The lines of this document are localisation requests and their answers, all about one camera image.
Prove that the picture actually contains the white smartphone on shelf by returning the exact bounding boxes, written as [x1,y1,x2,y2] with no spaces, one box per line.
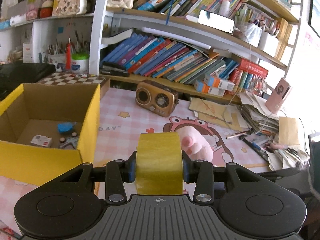
[198,10,235,34]

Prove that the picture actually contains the grey toy car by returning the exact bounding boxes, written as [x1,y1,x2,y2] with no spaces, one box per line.
[59,132,79,150]

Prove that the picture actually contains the orange white box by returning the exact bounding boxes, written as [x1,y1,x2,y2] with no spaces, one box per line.
[194,80,225,96]
[203,75,234,91]

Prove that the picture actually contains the yellow tape roll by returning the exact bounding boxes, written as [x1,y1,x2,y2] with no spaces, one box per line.
[135,132,183,196]

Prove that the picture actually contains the orange white box lower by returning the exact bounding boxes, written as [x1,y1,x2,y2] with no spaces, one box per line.
[194,80,225,96]

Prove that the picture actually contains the black Yamaha keyboard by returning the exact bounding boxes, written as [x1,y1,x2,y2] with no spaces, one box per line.
[0,62,56,100]

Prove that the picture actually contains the pink plush paw toy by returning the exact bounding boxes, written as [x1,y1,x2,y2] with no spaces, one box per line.
[176,126,213,162]

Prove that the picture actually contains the stack of papers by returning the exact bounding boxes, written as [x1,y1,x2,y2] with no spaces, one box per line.
[238,92,310,171]

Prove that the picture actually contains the red hanging tassel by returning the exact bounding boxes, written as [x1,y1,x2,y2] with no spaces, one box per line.
[66,37,72,70]

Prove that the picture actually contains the pink phone stand cup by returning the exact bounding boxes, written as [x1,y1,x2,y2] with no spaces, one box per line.
[265,77,291,114]

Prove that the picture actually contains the green lid white tub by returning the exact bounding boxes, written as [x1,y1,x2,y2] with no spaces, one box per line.
[71,53,89,74]

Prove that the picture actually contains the orange white box upper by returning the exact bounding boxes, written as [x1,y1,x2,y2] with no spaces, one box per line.
[203,75,234,91]

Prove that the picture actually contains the yellow cardboard box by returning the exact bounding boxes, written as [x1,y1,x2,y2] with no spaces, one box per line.
[1,83,100,186]

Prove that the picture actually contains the pink printed table mat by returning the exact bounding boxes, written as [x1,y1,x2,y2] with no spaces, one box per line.
[1,88,269,233]

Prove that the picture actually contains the white staples box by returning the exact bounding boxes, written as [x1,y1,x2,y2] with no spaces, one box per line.
[30,134,53,148]

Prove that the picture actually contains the wooden chessboard box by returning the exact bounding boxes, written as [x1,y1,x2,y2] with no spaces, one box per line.
[39,72,110,98]

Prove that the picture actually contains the black pen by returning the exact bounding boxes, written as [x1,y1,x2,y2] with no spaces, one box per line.
[239,135,268,162]

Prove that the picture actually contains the brown retro radio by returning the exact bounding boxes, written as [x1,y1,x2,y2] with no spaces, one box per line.
[135,80,179,117]

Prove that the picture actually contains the brown envelopes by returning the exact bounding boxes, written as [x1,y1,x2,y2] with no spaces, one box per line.
[189,98,251,132]

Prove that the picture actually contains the blue object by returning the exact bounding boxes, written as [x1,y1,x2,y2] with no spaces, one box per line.
[57,121,76,134]

